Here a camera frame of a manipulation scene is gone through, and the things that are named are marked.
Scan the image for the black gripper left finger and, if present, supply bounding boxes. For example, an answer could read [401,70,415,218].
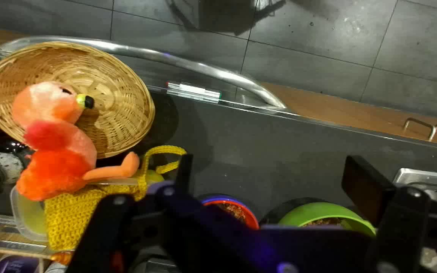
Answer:
[64,154,192,273]

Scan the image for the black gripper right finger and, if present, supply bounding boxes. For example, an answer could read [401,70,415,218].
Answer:
[341,156,430,273]

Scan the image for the red bowl with blue rim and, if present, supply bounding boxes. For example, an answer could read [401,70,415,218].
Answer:
[198,194,259,229]

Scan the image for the green plastic bowl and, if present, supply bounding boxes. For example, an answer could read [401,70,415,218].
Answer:
[278,201,376,236]

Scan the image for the yellow crochet cloth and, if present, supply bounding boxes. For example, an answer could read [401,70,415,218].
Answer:
[43,145,186,252]

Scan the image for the clear plastic container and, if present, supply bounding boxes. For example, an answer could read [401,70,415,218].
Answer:
[8,188,46,242]

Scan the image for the orange pink plush toy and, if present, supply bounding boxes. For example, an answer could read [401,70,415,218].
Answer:
[10,82,139,201]

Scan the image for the woven straw basket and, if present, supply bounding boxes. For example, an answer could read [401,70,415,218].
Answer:
[0,41,154,157]

